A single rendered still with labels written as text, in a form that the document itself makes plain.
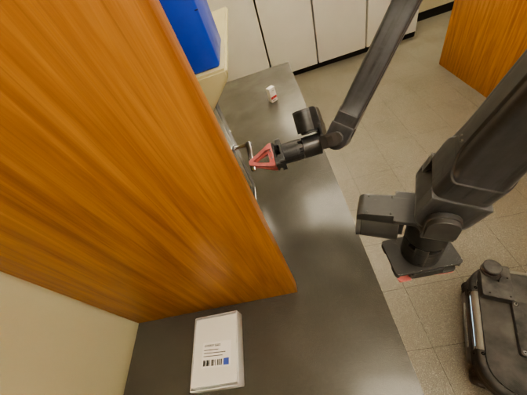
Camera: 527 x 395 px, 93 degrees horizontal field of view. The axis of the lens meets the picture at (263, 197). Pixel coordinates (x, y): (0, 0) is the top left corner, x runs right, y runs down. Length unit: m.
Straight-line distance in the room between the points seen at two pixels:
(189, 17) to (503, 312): 1.54
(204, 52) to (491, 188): 0.34
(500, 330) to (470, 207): 1.24
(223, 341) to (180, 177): 0.48
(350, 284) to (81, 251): 0.60
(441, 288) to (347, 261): 1.10
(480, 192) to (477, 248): 1.66
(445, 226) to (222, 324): 0.56
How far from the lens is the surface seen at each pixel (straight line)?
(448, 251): 0.51
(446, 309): 1.76
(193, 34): 0.35
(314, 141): 0.69
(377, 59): 0.68
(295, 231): 0.81
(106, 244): 0.51
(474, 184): 0.31
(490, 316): 1.55
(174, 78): 0.27
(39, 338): 0.76
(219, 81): 0.35
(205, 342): 0.74
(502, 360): 1.51
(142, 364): 0.87
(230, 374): 0.70
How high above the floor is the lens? 1.63
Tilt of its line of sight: 48 degrees down
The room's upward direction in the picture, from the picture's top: 24 degrees counter-clockwise
